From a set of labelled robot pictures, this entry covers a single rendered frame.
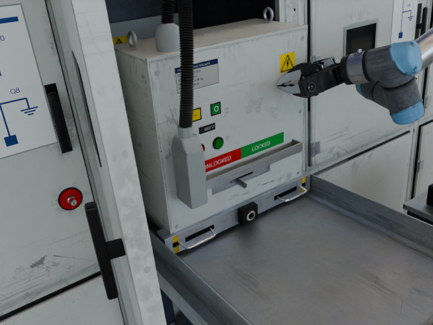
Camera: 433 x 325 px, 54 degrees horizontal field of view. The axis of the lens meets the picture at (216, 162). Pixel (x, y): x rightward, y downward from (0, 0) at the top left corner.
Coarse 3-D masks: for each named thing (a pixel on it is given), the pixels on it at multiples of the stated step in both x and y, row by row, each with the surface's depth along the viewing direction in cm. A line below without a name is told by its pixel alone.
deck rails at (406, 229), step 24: (312, 192) 141; (336, 192) 132; (360, 216) 126; (384, 216) 119; (408, 216) 112; (408, 240) 113; (432, 240) 108; (168, 264) 113; (192, 288) 103; (216, 312) 95
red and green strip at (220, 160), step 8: (272, 136) 123; (280, 136) 125; (248, 144) 119; (256, 144) 121; (264, 144) 123; (272, 144) 125; (232, 152) 116; (240, 152) 118; (248, 152) 120; (256, 152) 122; (208, 160) 113; (216, 160) 114; (224, 160) 116; (232, 160) 118; (208, 168) 114
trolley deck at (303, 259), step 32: (256, 224) 127; (288, 224) 126; (320, 224) 124; (352, 224) 123; (192, 256) 116; (224, 256) 115; (256, 256) 114; (288, 256) 113; (320, 256) 111; (352, 256) 110; (384, 256) 109; (416, 256) 108; (160, 288) 114; (224, 288) 104; (256, 288) 103; (288, 288) 102; (320, 288) 101; (352, 288) 100; (384, 288) 99; (416, 288) 98; (192, 320) 101; (256, 320) 93; (288, 320) 92; (320, 320) 92; (352, 320) 91; (384, 320) 90; (416, 320) 89
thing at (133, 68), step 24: (240, 24) 125; (264, 24) 123; (288, 24) 121; (120, 48) 105; (144, 48) 103; (120, 72) 107; (144, 72) 96; (144, 96) 100; (144, 120) 104; (144, 144) 109; (144, 168) 115; (144, 192) 121; (168, 216) 111
